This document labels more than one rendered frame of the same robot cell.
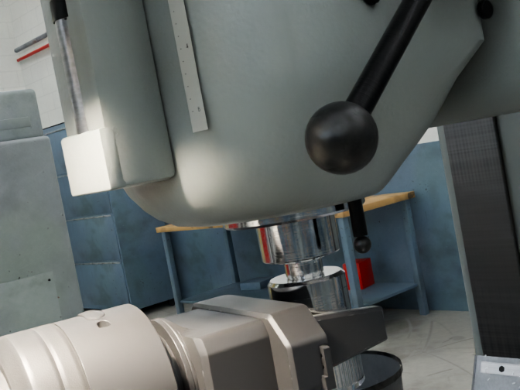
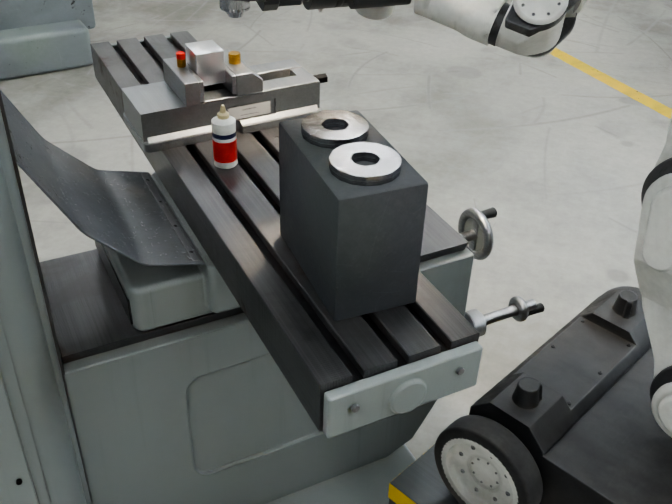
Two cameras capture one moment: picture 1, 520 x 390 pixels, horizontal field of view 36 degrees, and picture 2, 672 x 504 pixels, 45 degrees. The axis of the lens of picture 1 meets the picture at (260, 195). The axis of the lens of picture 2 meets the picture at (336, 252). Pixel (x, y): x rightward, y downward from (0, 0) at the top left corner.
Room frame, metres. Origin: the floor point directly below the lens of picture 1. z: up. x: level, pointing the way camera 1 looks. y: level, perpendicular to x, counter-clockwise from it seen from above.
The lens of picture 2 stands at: (1.63, 0.41, 1.61)
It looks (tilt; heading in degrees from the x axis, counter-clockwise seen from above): 35 degrees down; 193
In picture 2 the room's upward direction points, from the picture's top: 2 degrees clockwise
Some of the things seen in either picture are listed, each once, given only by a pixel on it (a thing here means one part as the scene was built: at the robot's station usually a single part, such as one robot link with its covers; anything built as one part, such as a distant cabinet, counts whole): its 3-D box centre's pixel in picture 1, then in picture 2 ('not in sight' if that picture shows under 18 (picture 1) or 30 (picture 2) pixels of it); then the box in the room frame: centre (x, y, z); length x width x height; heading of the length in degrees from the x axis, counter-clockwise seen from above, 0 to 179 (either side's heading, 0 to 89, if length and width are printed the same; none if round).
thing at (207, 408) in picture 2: not in sight; (262, 368); (0.46, 0.00, 0.43); 0.80 x 0.30 x 0.60; 131
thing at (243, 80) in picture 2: not in sight; (235, 71); (0.31, -0.09, 1.02); 0.12 x 0.06 x 0.04; 42
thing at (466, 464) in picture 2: not in sight; (486, 470); (0.66, 0.48, 0.50); 0.20 x 0.05 x 0.20; 60
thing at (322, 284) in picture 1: (306, 282); not in sight; (0.47, -0.02, 1.26); 0.05 x 0.05 x 0.01
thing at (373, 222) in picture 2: not in sight; (347, 207); (0.72, 0.22, 1.03); 0.22 x 0.12 x 0.20; 36
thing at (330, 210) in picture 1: (292, 209); not in sight; (0.47, -0.02, 1.31); 0.09 x 0.09 x 0.01
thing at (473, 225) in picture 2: not in sight; (461, 237); (0.15, 0.36, 0.63); 0.16 x 0.12 x 0.12; 131
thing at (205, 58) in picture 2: not in sight; (205, 63); (0.34, -0.13, 1.05); 0.06 x 0.05 x 0.06; 42
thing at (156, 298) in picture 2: not in sight; (245, 228); (0.47, -0.02, 0.79); 0.50 x 0.35 x 0.12; 131
